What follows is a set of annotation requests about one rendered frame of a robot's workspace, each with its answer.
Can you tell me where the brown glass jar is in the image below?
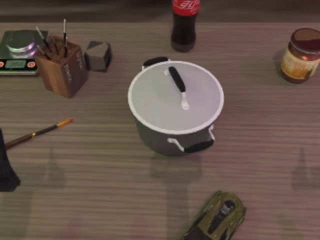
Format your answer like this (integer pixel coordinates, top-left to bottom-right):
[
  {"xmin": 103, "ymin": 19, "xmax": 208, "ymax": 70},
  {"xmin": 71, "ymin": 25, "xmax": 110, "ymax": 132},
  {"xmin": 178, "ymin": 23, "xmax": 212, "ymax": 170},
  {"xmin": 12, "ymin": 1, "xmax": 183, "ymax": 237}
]
[{"xmin": 279, "ymin": 27, "xmax": 320, "ymax": 85}]

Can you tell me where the paintbrush with orange tip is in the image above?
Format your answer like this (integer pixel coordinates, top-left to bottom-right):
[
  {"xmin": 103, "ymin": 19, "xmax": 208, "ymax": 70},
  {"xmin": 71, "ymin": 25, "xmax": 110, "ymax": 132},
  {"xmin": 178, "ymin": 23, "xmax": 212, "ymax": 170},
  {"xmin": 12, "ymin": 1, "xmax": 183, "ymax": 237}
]
[{"xmin": 4, "ymin": 118, "xmax": 74, "ymax": 150}]

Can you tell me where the wooden tool holder block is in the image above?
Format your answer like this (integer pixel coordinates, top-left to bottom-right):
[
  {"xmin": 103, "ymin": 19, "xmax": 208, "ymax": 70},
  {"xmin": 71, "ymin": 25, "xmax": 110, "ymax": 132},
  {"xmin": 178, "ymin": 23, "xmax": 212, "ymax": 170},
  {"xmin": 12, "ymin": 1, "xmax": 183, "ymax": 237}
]
[{"xmin": 33, "ymin": 35, "xmax": 89, "ymax": 99}]

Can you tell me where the digital kitchen scale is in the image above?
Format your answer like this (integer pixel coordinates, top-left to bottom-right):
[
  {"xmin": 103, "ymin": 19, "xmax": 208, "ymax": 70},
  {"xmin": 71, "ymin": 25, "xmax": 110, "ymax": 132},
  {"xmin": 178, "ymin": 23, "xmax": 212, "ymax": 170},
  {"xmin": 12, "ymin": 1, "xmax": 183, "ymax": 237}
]
[{"xmin": 0, "ymin": 30, "xmax": 49, "ymax": 77}]

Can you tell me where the black-handled metal utensil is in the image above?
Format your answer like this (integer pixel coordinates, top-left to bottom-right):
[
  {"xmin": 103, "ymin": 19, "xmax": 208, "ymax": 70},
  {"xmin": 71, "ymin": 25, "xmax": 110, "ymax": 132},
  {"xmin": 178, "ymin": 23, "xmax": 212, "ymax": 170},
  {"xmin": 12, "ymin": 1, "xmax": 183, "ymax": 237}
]
[
  {"xmin": 35, "ymin": 25, "xmax": 53, "ymax": 53},
  {"xmin": 62, "ymin": 18, "xmax": 69, "ymax": 55}
]

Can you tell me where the dark grey faceted block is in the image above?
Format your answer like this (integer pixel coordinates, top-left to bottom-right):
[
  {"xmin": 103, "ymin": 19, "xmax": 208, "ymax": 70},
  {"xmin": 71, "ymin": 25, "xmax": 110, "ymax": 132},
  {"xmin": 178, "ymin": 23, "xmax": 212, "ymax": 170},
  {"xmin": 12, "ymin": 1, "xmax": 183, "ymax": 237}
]
[{"xmin": 83, "ymin": 40, "xmax": 113, "ymax": 73}]

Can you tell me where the grey lidded kitchen pot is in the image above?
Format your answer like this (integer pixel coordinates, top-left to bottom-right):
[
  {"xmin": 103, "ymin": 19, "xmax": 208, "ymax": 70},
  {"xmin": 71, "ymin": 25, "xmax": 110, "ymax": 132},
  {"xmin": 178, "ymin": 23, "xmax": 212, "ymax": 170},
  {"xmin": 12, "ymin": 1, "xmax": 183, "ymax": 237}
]
[{"xmin": 127, "ymin": 56, "xmax": 225, "ymax": 158}]

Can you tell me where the olive green toy car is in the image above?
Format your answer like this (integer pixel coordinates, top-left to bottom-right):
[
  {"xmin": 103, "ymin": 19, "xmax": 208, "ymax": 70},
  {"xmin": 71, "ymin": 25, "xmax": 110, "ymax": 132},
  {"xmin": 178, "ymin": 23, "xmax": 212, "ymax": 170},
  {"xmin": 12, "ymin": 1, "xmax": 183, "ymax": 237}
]
[{"xmin": 180, "ymin": 190, "xmax": 247, "ymax": 240}]

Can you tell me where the cola bottle with red label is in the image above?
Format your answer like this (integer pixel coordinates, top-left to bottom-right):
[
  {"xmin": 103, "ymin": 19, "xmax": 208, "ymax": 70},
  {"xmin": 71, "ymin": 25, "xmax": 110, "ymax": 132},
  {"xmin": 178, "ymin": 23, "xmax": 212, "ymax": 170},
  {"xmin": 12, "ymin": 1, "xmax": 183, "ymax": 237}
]
[{"xmin": 170, "ymin": 0, "xmax": 202, "ymax": 53}]

